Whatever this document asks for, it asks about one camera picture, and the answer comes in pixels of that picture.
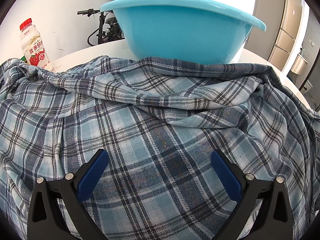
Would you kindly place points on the black bicycle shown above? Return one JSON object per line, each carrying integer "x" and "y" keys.
{"x": 109, "y": 29}

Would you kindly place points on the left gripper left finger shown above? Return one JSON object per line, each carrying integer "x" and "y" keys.
{"x": 45, "y": 220}

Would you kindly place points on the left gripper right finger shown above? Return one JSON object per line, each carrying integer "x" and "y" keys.
{"x": 274, "y": 219}

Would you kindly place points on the light blue plastic basin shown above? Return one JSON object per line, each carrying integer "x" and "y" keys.
{"x": 200, "y": 31}

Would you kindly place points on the blue plaid shirt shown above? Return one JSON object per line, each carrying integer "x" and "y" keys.
{"x": 159, "y": 120}

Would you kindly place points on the beige refrigerator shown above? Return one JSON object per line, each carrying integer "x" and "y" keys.
{"x": 287, "y": 33}

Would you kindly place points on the white yogurt drink bottle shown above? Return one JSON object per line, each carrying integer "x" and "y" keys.
{"x": 33, "y": 47}

